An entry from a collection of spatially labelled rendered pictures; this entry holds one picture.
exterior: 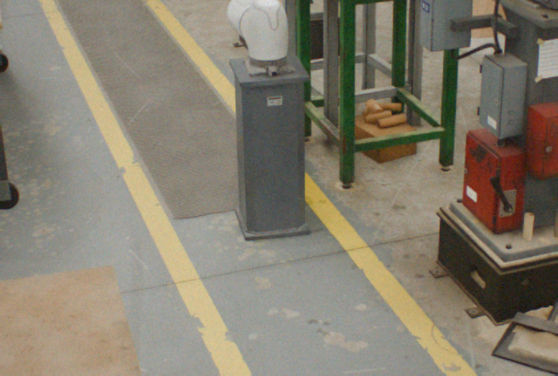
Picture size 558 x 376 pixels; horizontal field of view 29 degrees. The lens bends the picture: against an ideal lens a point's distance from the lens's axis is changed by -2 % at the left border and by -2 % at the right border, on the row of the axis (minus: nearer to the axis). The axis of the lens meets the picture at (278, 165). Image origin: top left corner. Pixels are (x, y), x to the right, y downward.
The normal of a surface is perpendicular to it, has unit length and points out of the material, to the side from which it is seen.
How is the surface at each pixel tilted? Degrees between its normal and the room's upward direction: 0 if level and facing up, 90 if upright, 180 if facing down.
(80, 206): 0
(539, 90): 90
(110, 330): 0
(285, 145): 90
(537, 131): 90
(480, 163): 90
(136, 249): 0
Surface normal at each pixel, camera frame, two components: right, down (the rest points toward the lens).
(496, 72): -0.95, 0.15
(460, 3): 0.32, 0.40
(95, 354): -0.02, -0.90
